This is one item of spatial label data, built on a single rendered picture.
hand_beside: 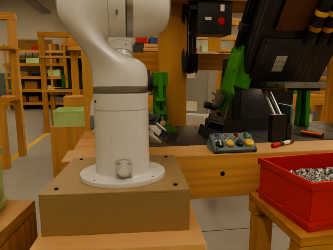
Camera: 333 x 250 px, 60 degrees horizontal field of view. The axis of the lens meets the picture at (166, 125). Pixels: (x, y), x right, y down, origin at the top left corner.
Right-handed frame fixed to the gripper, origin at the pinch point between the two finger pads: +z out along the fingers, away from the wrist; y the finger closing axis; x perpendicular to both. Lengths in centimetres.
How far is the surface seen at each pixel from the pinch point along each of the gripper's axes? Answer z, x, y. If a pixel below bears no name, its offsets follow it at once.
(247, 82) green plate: -10, 42, -30
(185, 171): -6.0, -4.6, -18.5
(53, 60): -958, 297, -105
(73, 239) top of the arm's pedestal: 10.5, -33.3, 13.6
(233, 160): 2.1, 6.1, -28.2
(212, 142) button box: -3.3, 8.6, -21.5
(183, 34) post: -48, 64, -14
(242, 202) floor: -101, 33, -182
